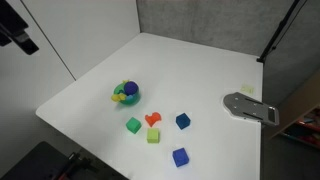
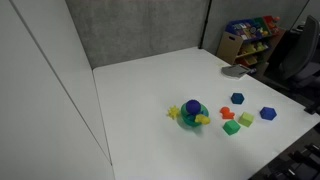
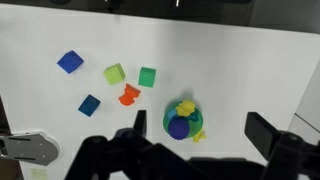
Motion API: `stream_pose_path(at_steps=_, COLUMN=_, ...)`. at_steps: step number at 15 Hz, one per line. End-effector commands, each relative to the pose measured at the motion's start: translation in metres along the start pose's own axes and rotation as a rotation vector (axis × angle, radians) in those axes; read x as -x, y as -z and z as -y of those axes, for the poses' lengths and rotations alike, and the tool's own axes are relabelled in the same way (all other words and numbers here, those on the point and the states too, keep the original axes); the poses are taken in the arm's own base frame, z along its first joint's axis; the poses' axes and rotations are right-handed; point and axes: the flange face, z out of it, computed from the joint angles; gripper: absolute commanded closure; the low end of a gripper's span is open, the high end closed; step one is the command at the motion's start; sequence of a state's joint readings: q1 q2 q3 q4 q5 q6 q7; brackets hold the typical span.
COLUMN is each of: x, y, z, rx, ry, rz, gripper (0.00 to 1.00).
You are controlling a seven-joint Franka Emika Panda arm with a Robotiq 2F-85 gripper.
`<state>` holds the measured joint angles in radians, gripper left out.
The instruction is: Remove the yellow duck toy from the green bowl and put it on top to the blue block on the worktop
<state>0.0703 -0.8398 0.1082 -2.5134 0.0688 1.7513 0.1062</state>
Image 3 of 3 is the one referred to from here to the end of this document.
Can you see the lime green cube block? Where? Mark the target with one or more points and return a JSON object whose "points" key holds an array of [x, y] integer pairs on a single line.
{"points": [[114, 74]]}

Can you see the yellow spiky star toy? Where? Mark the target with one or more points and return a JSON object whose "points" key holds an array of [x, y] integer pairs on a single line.
{"points": [[200, 135]]}

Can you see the yellow duck toy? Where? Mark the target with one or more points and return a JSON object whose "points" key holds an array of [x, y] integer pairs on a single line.
{"points": [[185, 108]]}

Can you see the green bowl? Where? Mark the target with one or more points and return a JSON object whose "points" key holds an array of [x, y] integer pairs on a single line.
{"points": [[195, 127]]}

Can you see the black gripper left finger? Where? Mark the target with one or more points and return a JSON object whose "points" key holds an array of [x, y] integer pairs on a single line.
{"points": [[140, 124]]}

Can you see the dark blue cube block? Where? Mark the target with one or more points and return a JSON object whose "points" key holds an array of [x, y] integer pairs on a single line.
{"points": [[89, 105]]}

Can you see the purple spiky ball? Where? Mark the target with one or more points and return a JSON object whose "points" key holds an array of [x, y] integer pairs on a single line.
{"points": [[178, 128]]}

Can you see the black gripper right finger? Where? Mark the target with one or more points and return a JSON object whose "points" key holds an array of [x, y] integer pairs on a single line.
{"points": [[261, 133]]}

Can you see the grey metal mounting plate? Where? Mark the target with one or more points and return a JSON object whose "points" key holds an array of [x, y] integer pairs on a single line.
{"points": [[32, 147]]}

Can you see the bright blue cube block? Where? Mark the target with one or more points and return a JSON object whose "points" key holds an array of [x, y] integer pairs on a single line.
{"points": [[70, 61]]}

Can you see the orange toy figure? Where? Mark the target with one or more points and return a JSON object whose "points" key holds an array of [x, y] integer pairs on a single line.
{"points": [[129, 96]]}

